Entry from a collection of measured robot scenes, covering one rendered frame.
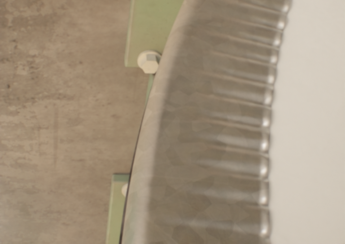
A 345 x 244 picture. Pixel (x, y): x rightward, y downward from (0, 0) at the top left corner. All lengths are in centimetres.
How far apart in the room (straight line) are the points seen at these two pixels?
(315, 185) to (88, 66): 86
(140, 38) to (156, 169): 80
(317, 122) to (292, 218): 5
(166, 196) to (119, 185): 103
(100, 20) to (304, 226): 83
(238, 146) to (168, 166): 3
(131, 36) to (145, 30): 2
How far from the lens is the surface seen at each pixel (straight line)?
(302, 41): 31
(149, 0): 100
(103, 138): 121
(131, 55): 106
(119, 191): 128
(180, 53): 29
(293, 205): 25
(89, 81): 112
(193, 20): 31
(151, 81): 109
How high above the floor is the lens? 83
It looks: 45 degrees down
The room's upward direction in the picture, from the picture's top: 173 degrees clockwise
